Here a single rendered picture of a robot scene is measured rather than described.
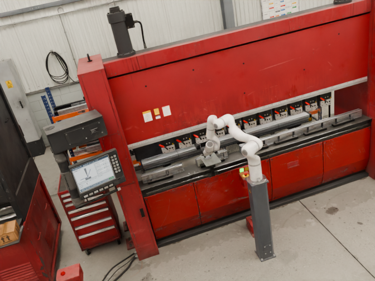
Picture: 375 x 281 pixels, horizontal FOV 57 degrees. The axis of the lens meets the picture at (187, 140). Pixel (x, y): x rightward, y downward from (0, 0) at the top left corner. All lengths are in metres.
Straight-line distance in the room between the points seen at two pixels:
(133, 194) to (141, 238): 0.61
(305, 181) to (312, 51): 1.65
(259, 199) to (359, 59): 2.14
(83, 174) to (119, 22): 1.47
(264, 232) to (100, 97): 2.14
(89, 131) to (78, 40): 4.70
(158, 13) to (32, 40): 2.62
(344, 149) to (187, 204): 2.13
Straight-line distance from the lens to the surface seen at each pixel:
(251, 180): 3.47
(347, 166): 5.04
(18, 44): 7.89
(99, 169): 3.32
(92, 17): 7.69
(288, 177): 4.56
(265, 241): 3.90
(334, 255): 4.16
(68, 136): 3.17
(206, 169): 4.02
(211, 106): 3.85
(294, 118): 4.73
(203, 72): 3.72
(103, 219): 4.40
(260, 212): 3.65
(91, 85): 3.35
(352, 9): 4.45
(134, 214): 3.98
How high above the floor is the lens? 2.95
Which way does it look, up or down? 26 degrees down
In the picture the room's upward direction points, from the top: 12 degrees counter-clockwise
